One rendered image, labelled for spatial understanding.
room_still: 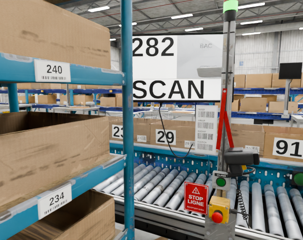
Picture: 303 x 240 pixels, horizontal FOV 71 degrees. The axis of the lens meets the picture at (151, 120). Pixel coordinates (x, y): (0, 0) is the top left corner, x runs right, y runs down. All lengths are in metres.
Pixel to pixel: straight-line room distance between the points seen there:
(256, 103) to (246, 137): 4.27
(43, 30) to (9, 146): 0.18
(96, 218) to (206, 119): 0.55
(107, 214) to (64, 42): 0.39
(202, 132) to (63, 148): 0.60
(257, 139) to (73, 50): 1.26
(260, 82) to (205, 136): 5.16
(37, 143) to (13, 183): 0.07
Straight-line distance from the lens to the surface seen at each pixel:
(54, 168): 0.42
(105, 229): 0.57
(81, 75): 0.40
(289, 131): 1.78
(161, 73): 0.96
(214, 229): 1.03
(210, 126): 0.87
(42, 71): 0.34
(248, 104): 5.74
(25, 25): 0.38
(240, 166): 0.86
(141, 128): 1.67
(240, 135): 1.48
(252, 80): 5.98
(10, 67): 0.32
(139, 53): 0.99
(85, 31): 0.47
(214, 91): 0.97
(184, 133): 1.54
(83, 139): 0.46
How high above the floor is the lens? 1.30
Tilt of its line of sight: 8 degrees down
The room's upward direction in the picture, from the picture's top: straight up
